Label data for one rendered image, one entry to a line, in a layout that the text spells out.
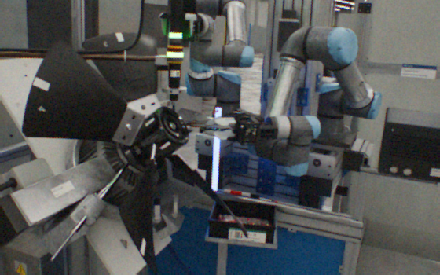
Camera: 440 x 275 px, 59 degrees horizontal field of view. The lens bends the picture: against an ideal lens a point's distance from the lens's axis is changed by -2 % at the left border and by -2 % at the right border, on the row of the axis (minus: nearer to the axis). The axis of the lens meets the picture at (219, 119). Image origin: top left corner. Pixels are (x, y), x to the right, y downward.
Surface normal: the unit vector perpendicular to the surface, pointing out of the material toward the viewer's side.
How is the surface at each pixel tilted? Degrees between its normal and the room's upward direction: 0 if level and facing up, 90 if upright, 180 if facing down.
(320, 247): 90
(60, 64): 72
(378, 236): 90
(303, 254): 90
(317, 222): 90
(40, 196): 50
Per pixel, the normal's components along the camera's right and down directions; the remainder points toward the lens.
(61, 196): 0.74, -0.52
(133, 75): 0.18, -0.44
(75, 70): 0.70, -0.08
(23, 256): -0.38, 0.19
